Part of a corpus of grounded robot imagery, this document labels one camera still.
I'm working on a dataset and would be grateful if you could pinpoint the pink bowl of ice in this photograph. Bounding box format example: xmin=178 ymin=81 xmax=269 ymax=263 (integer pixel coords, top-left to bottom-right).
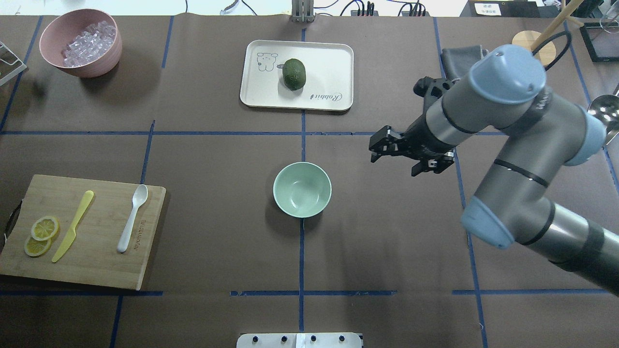
xmin=39 ymin=9 xmax=122 ymax=78

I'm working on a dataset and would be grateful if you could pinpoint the grey folded cloth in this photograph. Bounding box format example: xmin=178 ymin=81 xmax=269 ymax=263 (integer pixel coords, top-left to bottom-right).
xmin=441 ymin=45 xmax=489 ymax=81

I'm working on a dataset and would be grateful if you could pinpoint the lower lemon slice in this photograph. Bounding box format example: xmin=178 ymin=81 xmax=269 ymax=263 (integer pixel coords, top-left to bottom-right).
xmin=24 ymin=236 xmax=53 ymax=258

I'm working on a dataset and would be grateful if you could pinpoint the metal scoop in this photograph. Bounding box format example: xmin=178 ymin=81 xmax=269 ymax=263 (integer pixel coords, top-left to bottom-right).
xmin=588 ymin=84 xmax=619 ymax=145

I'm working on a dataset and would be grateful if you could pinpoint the bamboo cutting board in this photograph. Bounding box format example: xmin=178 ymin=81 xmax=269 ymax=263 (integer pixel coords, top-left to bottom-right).
xmin=0 ymin=174 xmax=166 ymax=290

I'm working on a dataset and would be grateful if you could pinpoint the green avocado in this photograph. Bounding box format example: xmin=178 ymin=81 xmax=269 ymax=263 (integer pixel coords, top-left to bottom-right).
xmin=282 ymin=58 xmax=307 ymax=91

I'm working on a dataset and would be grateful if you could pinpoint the yellow plastic knife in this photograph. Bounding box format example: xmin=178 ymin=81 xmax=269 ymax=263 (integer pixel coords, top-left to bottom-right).
xmin=52 ymin=190 xmax=95 ymax=263

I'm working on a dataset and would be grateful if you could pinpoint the cream rabbit tray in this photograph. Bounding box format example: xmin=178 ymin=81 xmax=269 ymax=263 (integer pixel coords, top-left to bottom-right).
xmin=239 ymin=40 xmax=354 ymax=112

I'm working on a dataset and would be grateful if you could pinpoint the black power strip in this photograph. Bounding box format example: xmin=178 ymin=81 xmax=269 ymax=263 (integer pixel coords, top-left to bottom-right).
xmin=340 ymin=0 xmax=430 ymax=17

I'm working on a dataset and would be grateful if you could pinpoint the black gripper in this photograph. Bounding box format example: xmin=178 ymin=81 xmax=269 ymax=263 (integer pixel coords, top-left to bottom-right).
xmin=368 ymin=116 xmax=455 ymax=177

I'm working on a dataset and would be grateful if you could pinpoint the white plastic spoon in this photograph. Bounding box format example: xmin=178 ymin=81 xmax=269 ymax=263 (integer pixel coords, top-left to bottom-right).
xmin=117 ymin=184 xmax=148 ymax=253

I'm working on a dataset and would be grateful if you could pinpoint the black picture frame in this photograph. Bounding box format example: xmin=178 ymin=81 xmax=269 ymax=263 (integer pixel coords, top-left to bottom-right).
xmin=579 ymin=21 xmax=619 ymax=62

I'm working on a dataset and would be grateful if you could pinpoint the light green bowl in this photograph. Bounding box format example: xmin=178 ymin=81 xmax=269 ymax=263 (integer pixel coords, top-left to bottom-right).
xmin=272 ymin=161 xmax=332 ymax=218

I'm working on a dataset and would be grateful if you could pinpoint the wooden stand with round base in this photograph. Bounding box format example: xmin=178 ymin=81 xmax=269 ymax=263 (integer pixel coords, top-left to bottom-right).
xmin=512 ymin=0 xmax=584 ymax=70

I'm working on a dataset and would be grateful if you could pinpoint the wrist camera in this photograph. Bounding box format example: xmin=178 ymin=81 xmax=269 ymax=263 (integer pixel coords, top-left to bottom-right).
xmin=413 ymin=76 xmax=459 ymax=115

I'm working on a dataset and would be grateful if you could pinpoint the cup rack with wooden bar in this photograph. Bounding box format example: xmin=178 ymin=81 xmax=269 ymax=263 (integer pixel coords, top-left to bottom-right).
xmin=0 ymin=42 xmax=28 ymax=86

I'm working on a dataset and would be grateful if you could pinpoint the aluminium frame post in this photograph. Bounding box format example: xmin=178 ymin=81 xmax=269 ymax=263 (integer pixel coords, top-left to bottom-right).
xmin=291 ymin=0 xmax=315 ymax=23

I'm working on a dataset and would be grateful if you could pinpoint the upper lemon slice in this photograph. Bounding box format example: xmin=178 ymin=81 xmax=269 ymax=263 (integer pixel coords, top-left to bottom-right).
xmin=30 ymin=216 xmax=59 ymax=241

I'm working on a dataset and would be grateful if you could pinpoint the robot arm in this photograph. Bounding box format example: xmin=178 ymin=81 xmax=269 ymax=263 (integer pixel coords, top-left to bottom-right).
xmin=368 ymin=44 xmax=619 ymax=295

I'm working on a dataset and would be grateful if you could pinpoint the lemon slice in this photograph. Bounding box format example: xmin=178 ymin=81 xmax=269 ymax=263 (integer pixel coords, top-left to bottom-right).
xmin=30 ymin=216 xmax=59 ymax=241
xmin=24 ymin=236 xmax=53 ymax=258

